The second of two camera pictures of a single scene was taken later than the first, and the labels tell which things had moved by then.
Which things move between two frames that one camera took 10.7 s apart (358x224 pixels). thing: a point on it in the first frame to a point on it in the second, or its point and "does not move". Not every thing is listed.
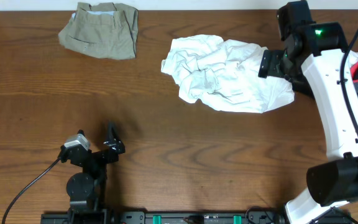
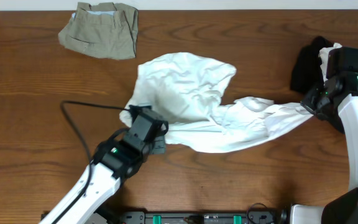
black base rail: x=190 y=216 does not move
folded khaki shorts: x=102 y=30 does not move
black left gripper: x=99 y=155 to x=159 y=142
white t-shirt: x=225 y=73 to x=184 y=89
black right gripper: x=270 y=65 to x=309 y=101
